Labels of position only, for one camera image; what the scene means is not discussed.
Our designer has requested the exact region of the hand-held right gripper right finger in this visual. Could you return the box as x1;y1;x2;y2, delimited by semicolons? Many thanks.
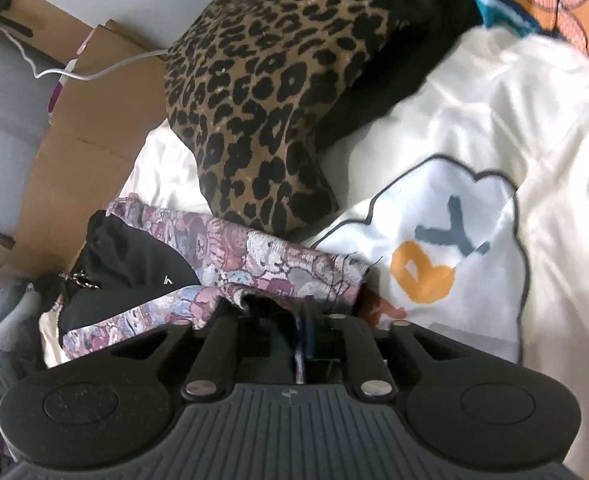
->
297;305;475;401

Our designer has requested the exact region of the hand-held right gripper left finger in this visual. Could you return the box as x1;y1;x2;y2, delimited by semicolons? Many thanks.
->
82;305;295;401

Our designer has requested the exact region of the bear-patterned shorts black lining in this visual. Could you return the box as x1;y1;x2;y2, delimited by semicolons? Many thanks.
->
57;197;383;386

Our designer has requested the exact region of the black cloth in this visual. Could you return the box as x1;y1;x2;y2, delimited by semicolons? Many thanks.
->
37;270;75;311

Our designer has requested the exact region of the brown cardboard sheet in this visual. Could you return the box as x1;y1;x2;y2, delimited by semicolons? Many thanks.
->
0;0;170;281

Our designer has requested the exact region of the leopard print garment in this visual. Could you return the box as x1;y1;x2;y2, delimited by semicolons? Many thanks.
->
164;0;410;236

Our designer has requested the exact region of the cream bear printed blanket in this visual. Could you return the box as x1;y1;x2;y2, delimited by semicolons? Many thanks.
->
39;25;589;480

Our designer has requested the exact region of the pink purple packet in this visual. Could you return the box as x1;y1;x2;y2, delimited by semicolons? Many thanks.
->
47;35;92;113

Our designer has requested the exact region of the grey plastic-wrapped panel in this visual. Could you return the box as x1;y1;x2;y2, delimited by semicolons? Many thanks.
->
0;25;55;241

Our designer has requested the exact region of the teal cartoon printed blanket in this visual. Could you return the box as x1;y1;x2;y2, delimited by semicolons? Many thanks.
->
342;0;589;68

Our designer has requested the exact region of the white cable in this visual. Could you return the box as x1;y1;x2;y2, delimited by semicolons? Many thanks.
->
0;22;168;81

